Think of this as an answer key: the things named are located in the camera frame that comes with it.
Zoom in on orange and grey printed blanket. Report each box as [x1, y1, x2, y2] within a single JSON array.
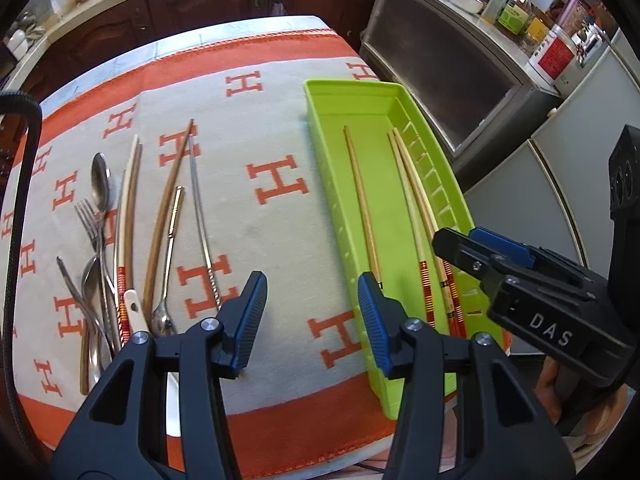
[[0, 27, 461, 478]]

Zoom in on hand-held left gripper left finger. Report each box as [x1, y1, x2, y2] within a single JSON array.
[[50, 270, 268, 480]]

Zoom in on plain light wooden chopstick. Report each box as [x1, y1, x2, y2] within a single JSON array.
[[342, 126, 383, 288]]

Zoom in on white ceramic spoon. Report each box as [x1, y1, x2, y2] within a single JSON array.
[[123, 289, 151, 333]]

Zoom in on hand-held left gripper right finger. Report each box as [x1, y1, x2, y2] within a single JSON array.
[[357, 271, 576, 480]]

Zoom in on red label canister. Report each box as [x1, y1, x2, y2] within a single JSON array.
[[529, 24, 578, 83]]

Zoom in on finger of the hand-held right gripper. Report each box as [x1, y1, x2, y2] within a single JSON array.
[[470, 226, 541, 268], [432, 227, 508, 291]]

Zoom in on yellow jar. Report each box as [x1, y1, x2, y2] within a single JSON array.
[[521, 16, 547, 47]]

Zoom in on clear plastic bottle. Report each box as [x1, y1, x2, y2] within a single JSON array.
[[481, 0, 516, 26]]

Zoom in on steel chopstick with twisted end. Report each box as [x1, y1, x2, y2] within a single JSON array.
[[189, 136, 224, 313]]

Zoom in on steel fork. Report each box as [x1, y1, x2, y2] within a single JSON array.
[[75, 198, 118, 361]]

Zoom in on dark brown wooden chopstick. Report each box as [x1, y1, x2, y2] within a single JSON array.
[[79, 327, 92, 395], [142, 119, 195, 313]]

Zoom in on person's right hand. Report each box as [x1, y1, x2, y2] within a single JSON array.
[[534, 359, 566, 403]]

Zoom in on green label jar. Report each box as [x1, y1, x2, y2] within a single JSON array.
[[497, 0, 532, 37]]

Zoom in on cream chopstick red striped end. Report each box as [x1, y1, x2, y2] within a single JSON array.
[[388, 132, 438, 332], [120, 144, 144, 346], [392, 127, 468, 341], [115, 135, 140, 346]]

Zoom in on slim steel utensil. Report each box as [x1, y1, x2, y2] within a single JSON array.
[[56, 256, 110, 343]]

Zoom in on black cable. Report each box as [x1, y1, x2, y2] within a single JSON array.
[[0, 90, 43, 461]]

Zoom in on small spoon with gold handle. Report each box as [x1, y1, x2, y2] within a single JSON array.
[[151, 186, 185, 336]]

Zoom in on dark wooden kitchen cabinets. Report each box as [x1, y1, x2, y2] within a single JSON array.
[[30, 0, 383, 96]]

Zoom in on green plastic utensil tray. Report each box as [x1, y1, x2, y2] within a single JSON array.
[[303, 78, 477, 420]]

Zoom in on large steel spoon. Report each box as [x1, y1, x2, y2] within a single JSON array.
[[90, 152, 123, 356]]

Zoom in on pink container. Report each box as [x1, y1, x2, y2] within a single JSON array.
[[556, 0, 590, 32]]

